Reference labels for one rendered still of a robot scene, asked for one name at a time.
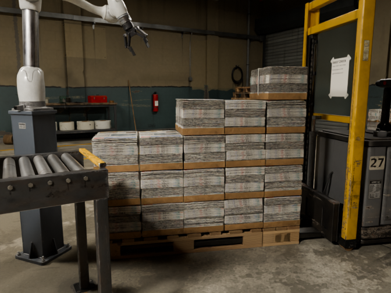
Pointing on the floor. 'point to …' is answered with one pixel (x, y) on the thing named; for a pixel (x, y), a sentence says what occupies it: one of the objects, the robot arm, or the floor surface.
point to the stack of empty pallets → (241, 93)
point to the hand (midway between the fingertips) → (141, 50)
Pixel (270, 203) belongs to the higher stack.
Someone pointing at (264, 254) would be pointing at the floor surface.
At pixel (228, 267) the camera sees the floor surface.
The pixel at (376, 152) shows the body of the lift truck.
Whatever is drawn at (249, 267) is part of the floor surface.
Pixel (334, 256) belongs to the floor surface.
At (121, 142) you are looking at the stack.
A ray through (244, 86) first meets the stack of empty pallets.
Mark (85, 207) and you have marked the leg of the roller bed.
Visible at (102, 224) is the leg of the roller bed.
